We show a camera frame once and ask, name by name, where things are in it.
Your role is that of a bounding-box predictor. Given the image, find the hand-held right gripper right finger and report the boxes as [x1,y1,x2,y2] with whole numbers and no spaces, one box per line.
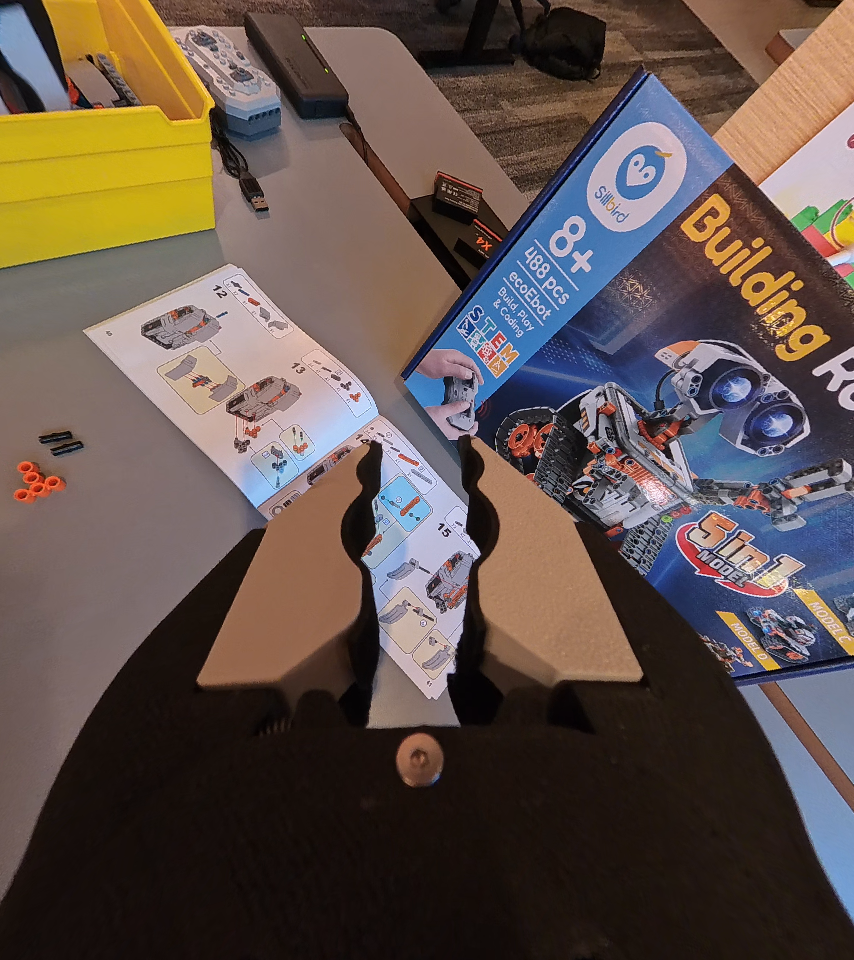
[448,435,641,723]

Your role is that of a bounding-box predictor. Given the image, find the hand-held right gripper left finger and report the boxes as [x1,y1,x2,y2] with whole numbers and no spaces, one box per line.
[196,441,384,725]

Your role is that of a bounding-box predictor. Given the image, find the pile of building block pieces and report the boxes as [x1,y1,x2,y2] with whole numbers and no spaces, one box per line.
[59,51,146,112]

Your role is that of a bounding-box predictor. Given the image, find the yellow plastic bin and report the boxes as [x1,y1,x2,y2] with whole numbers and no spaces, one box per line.
[0,0,216,280]

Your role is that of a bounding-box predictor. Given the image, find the orange bushing cluster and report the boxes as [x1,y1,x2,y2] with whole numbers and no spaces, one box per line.
[13,461,68,504]

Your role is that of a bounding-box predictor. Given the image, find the grey blue battery module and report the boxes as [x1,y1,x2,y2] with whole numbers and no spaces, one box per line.
[172,26,283,140]

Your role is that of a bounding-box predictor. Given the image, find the instruction booklet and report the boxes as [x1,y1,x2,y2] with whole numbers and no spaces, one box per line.
[84,264,482,700]

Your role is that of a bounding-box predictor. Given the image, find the black power adapter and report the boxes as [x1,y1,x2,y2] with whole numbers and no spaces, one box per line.
[244,11,350,120]

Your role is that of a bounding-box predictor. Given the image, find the blue robot kit box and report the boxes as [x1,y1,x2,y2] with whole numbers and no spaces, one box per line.
[402,67,854,687]

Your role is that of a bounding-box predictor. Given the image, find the white printed instruction sheet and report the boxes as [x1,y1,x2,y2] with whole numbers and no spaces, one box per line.
[760,52,854,342]

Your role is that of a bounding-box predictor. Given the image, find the black backpack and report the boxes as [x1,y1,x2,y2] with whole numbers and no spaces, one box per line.
[520,7,608,81]

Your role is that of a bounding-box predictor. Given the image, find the black usb cable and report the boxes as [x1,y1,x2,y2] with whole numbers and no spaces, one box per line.
[209,112,272,215]

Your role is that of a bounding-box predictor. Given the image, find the black cable tray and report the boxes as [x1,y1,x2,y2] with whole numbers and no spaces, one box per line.
[408,193,518,292]

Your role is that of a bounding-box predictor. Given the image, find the black desk foot frame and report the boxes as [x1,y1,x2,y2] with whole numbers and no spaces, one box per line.
[415,0,518,69]

